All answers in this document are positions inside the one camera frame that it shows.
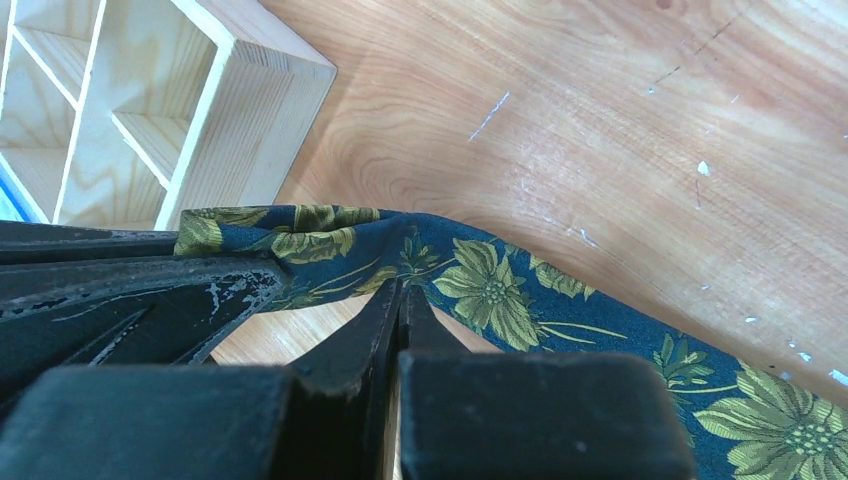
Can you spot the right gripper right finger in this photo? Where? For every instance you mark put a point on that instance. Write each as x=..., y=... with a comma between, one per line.
x=474, y=415

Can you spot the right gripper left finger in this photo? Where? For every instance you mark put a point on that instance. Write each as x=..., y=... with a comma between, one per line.
x=323, y=416

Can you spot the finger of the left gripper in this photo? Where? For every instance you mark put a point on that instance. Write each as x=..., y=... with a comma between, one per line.
x=35, y=243
x=160, y=310

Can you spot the navy yellow floral tie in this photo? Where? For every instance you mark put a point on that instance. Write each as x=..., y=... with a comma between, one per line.
x=741, y=422

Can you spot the wooden compartment tray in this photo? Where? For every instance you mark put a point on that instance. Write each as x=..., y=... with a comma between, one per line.
x=123, y=114

